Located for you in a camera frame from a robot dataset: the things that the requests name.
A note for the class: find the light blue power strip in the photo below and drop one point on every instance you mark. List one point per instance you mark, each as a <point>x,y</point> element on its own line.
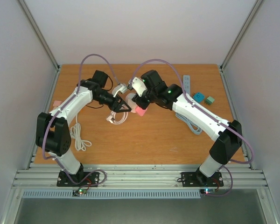
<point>186,83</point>

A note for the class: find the round pink socket base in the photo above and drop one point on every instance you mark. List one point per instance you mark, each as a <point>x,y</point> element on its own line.
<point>130,102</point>

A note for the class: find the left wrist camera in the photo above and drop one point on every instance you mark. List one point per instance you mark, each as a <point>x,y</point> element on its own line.
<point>121,88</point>

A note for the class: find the mint green usb charger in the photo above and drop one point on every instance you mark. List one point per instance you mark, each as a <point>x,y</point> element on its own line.
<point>209,100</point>

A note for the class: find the coral pink plug adapter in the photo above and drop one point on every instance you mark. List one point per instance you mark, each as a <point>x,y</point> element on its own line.
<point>140,111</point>

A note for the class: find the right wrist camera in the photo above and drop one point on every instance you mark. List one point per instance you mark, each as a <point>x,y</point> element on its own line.
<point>138,85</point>

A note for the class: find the teal plug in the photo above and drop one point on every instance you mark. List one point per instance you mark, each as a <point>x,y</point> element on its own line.
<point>198,97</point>

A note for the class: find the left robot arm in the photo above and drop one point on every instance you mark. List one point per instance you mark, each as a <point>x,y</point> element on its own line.
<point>53,133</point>

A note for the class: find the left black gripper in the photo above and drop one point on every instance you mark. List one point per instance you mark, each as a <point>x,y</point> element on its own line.
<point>117,108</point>

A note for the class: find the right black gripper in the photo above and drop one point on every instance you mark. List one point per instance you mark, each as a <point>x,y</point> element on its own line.
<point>140,103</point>

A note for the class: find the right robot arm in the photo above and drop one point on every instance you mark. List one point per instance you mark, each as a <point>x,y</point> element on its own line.
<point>150,88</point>

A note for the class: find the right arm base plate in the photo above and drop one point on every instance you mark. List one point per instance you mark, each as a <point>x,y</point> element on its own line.
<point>192,179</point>

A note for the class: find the grey slotted cable duct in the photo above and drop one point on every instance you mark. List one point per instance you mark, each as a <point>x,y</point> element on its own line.
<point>113,194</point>

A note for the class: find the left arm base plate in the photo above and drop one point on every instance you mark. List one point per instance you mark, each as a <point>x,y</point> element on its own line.
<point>64,181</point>

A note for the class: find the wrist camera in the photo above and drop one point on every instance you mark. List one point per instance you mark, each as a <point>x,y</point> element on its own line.
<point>121,88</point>
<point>138,85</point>

